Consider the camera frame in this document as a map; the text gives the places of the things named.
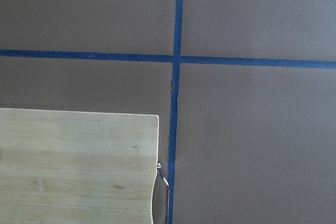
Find metal cutting board handle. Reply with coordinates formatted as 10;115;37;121
156;162;170;223

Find wooden cutting board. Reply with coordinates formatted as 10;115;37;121
1;108;159;223

